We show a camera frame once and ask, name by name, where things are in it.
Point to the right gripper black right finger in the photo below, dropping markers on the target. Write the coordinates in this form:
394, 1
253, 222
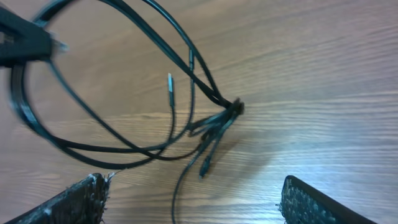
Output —
303, 204

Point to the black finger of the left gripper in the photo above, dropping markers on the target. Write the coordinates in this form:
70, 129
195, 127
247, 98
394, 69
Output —
23, 41

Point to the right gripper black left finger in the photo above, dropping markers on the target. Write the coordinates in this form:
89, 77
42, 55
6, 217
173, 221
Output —
81, 203

